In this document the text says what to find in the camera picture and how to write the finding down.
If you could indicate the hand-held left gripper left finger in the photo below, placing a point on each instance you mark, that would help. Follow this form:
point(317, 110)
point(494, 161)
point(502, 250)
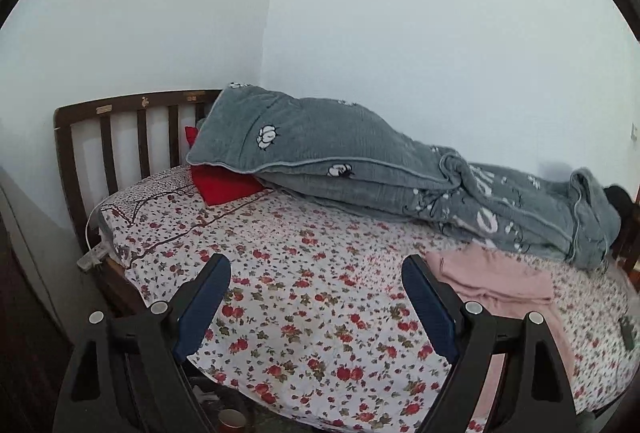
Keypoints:
point(197, 313)

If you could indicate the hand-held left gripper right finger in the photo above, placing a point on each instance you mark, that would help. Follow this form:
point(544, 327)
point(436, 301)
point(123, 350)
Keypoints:
point(432, 313)

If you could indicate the pink knit sweater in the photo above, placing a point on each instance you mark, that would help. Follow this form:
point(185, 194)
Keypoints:
point(492, 280)

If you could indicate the red cup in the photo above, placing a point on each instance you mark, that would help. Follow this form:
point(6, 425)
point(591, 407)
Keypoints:
point(232, 421)

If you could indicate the white power strip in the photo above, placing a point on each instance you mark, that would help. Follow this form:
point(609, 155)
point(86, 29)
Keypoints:
point(92, 258)

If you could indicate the floral bed sheet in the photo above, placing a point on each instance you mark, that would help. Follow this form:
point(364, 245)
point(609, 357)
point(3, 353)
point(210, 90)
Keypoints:
point(320, 273)

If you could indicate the red pillow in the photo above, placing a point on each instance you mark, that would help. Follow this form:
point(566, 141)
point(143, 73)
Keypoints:
point(225, 185)

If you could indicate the grey floral quilt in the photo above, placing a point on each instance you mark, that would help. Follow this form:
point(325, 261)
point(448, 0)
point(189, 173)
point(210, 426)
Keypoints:
point(380, 168)

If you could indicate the dark wooden headboard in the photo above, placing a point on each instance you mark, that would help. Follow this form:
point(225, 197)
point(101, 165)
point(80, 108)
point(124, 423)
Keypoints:
point(120, 138)

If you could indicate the dark small device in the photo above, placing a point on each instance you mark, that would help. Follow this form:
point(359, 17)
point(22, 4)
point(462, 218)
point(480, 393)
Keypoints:
point(627, 330)

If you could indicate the dark wooden footboard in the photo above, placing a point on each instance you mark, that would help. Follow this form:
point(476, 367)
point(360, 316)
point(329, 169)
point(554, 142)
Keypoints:
point(631, 245)

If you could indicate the black cloth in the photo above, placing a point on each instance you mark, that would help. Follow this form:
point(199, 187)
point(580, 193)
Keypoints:
point(620, 203)

